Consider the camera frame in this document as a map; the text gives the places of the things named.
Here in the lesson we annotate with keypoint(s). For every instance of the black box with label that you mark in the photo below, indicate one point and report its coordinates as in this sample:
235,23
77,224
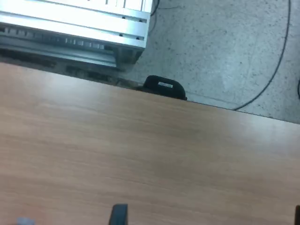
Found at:
164,86

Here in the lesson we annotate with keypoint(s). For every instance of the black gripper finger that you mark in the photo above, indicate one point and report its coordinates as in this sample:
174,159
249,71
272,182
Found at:
297,215
118,215

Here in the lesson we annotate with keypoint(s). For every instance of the aluminium profile robot stand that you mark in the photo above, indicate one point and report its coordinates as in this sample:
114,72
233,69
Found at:
70,28

